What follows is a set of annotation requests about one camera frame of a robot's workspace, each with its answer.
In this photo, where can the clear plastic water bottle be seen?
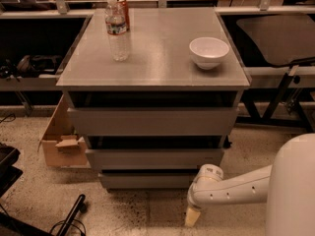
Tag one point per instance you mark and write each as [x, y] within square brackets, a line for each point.
[116, 27]

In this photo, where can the brown cardboard box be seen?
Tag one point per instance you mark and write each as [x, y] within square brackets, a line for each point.
[62, 146]

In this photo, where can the black headphones on shelf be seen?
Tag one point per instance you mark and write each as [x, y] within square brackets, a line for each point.
[31, 66]

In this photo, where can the red soda can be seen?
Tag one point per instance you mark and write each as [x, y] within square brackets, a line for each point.
[125, 8]

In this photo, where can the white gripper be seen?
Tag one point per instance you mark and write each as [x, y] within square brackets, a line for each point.
[193, 201]

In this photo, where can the white ceramic bowl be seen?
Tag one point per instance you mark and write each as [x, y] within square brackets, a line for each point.
[208, 52]

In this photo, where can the grey bottom drawer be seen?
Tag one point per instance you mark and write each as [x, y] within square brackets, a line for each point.
[146, 180]

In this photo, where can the grey drawer cabinet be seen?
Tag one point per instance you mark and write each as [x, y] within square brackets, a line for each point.
[159, 73]

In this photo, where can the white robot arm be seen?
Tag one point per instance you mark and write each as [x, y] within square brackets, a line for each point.
[287, 187]

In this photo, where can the grey middle drawer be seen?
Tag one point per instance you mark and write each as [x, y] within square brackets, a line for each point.
[158, 158]

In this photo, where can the metal shelf frame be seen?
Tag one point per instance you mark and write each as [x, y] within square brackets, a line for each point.
[45, 27]

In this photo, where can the black chair base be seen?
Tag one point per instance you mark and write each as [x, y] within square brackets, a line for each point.
[31, 214]

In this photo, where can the grey top drawer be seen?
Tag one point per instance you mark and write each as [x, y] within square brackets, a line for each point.
[153, 122]

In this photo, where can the grey drawer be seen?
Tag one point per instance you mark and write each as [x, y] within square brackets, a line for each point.
[153, 122]
[146, 180]
[158, 158]

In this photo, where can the black chair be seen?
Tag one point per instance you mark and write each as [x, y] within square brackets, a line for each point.
[286, 42]

